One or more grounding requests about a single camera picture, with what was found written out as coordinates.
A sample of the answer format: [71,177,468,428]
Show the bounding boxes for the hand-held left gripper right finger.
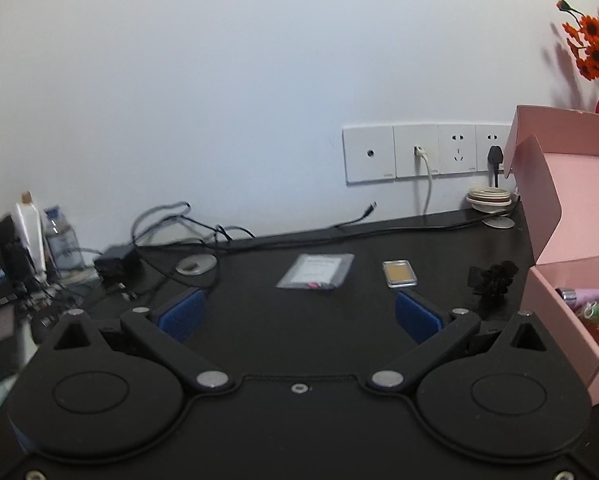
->
[364,289,550,393]

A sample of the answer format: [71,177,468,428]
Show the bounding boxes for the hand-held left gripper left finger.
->
[52,289,232,393]

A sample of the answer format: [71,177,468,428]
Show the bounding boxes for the small clear case yellow insert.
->
[382,259,419,289]

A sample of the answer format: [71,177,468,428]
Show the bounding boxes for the black hair scrunchie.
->
[467,260,519,306]

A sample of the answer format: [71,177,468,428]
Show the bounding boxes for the clear bag with white label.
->
[275,252,355,291]

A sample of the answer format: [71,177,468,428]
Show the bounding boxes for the pink hand cream tube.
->
[554,287,599,311]

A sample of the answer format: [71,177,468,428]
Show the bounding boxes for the pink cardboard box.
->
[502,105,599,406]

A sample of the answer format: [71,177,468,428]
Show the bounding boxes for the black desktop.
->
[9,199,599,480]

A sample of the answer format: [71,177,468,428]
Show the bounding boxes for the black power adapter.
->
[93,244,142,278]

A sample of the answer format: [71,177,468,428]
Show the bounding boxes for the clear bottle with white label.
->
[43,205,85,273]

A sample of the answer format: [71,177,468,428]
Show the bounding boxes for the black computer mouse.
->
[32,310,62,341]

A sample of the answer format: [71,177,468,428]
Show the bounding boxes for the stack of round beige lids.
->
[467,185,514,211]

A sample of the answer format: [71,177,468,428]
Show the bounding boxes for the white five-hole power socket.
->
[437,124,479,176]

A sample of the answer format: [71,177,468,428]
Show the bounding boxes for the white tube with gold cap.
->
[13,190,47,276]

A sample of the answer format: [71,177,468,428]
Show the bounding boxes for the small black device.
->
[0,215,32,283]

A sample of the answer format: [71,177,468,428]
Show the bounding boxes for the orange artificial flowers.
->
[554,0,599,83]

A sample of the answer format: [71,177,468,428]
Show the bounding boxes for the tangle of thin cables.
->
[14,270,130,321]

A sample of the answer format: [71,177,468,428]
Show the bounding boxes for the looped black charger cable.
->
[130,201,255,261]

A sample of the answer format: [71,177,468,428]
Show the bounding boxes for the black USB cable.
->
[335,201,379,231]

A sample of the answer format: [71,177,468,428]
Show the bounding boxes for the white wall cable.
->
[413,146,435,217]

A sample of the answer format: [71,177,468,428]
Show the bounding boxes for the white coaxial wall plate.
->
[343,125,396,184]

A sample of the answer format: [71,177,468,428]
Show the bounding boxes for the white network wall plate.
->
[393,124,440,179]

